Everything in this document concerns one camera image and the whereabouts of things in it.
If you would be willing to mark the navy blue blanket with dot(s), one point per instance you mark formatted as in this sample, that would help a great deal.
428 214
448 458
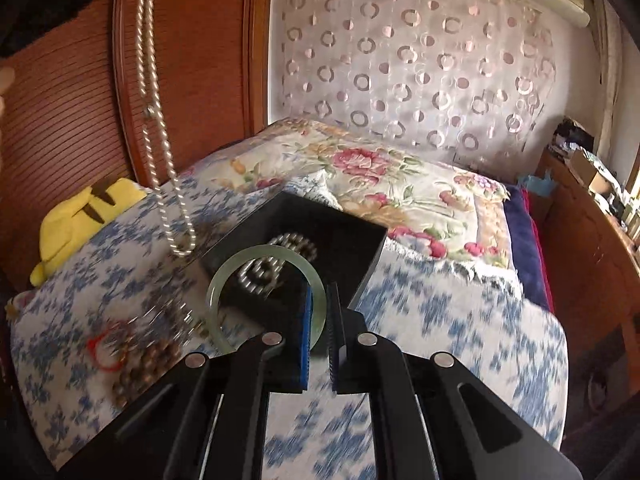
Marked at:
526 252

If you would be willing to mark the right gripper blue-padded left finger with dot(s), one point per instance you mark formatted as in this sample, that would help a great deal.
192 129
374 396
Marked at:
294 374

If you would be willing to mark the blue floral white cloth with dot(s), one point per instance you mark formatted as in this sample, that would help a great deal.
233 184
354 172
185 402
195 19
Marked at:
270 339

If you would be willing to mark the wooden side cabinet counter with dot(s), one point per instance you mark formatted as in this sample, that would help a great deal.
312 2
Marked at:
593 278

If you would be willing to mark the wooden louvered wardrobe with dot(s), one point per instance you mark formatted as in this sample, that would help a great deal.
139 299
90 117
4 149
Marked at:
73 115

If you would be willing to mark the person's left hand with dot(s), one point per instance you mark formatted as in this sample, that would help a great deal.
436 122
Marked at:
7 77

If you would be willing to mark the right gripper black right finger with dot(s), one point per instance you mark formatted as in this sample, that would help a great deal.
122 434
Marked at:
343 327

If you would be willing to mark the yellow plush toy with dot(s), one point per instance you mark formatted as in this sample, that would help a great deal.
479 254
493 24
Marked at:
70 224

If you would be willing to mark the floral quilt bedspread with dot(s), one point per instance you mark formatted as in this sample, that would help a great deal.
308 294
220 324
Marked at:
441 211

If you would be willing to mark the circle-patterned sheer curtain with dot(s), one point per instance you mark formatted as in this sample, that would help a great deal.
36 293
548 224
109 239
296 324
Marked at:
462 78

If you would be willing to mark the pale green jade bangle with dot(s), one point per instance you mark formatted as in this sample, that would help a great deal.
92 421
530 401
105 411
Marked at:
259 275

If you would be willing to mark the silver metal bangle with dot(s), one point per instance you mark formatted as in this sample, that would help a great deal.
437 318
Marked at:
166 319

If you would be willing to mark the cardboard box on counter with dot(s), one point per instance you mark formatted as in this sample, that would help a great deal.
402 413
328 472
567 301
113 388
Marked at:
587 174

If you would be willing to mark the black square jewelry box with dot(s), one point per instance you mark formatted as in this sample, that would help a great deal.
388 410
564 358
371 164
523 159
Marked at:
348 247

